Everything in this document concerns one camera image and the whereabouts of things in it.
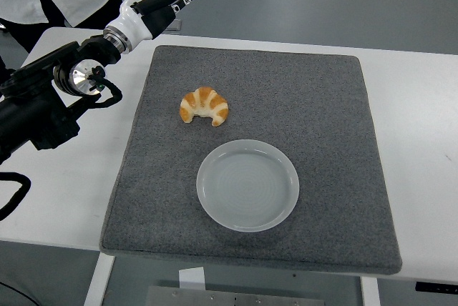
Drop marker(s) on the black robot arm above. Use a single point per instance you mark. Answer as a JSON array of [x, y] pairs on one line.
[[32, 113]]

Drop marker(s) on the black table control box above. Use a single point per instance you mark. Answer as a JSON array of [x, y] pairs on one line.
[[438, 286]]

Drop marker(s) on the silver floor socket plate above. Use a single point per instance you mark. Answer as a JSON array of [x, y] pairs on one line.
[[176, 26]]

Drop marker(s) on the golden croissant bread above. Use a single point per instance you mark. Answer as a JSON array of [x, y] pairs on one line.
[[204, 104]]

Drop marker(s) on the white table leg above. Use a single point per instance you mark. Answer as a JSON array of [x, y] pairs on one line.
[[99, 279], [370, 293]]

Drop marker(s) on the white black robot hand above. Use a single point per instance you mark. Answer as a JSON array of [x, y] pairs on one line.
[[134, 21]]

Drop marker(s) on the pale grey round plate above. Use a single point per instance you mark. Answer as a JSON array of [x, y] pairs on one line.
[[247, 186]]

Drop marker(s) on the grey felt mat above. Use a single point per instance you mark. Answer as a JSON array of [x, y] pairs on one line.
[[286, 106]]

